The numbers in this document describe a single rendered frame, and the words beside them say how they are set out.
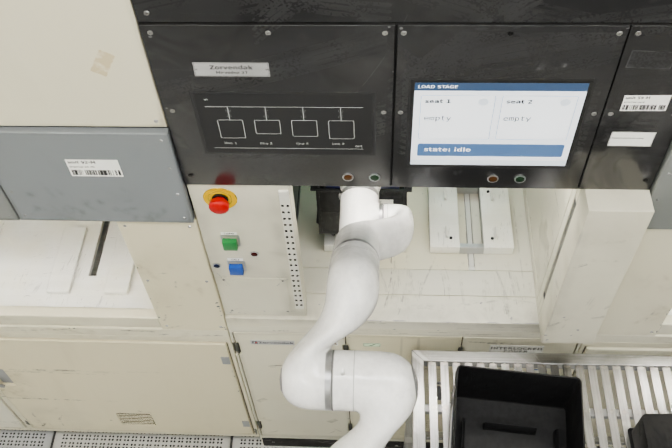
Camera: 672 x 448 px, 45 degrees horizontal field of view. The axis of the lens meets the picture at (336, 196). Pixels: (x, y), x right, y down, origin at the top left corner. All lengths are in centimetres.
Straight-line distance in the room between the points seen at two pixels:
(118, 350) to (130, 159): 83
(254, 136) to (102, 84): 27
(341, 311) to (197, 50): 48
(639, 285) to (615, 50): 73
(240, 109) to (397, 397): 55
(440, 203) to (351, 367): 89
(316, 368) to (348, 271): 17
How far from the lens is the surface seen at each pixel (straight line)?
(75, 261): 223
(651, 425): 200
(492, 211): 216
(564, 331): 197
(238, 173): 155
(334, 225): 200
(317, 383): 136
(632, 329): 211
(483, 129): 144
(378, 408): 136
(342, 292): 135
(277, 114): 141
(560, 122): 145
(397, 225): 162
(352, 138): 145
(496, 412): 204
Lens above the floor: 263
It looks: 53 degrees down
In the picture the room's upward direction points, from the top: 3 degrees counter-clockwise
